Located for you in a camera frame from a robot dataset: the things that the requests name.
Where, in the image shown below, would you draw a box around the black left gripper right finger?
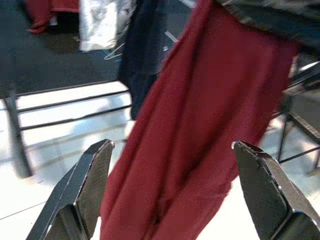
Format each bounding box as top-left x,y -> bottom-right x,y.
231,139 -> 320,240

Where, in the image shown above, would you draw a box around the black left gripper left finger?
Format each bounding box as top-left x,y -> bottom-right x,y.
24,138 -> 115,240

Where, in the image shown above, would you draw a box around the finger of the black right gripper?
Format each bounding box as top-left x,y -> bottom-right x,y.
216,0 -> 320,51

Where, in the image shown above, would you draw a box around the dark red T-shirt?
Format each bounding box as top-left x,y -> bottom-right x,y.
99,0 -> 301,240

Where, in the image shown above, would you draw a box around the black metal clothes rack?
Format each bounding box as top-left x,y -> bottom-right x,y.
0,81 -> 133,180

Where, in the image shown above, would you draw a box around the dark navy garment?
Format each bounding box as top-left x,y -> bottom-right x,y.
118,0 -> 196,121

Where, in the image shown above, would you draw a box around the black floor rug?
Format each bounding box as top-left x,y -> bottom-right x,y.
0,0 -> 196,96

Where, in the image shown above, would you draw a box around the white grey shirt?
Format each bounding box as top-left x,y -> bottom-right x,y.
78,0 -> 137,53

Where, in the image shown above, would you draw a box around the red cloth covered table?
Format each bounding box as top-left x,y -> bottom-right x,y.
23,0 -> 81,35

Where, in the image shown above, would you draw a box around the tangled blue wire hangers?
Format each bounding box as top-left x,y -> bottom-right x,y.
77,42 -> 126,62

